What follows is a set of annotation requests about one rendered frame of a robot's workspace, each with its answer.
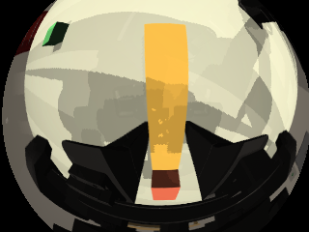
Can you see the small green cube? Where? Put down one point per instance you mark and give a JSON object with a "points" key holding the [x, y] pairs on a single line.
{"points": [[55, 34]]}

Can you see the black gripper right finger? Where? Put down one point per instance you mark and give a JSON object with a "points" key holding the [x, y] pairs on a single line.
{"points": [[214, 158]]}

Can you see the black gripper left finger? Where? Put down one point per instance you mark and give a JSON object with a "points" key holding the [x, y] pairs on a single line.
{"points": [[122, 160]]}

